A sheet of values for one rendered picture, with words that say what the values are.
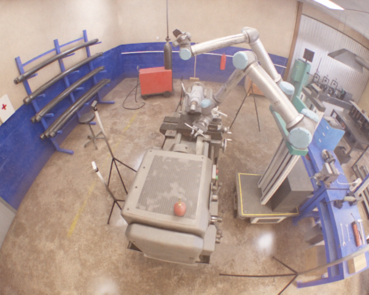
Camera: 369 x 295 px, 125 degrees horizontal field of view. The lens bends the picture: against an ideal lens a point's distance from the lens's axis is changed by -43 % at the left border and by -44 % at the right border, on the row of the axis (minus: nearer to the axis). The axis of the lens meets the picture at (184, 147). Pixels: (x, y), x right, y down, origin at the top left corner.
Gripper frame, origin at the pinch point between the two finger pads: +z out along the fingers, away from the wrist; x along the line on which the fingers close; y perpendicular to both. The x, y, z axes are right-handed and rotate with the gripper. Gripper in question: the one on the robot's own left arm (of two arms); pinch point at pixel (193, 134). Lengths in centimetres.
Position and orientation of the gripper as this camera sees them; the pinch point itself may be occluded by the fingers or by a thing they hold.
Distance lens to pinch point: 133.2
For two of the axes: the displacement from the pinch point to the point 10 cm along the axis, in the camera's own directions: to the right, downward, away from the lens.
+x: 8.2, 5.5, -1.1
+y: 3.1, -6.1, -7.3
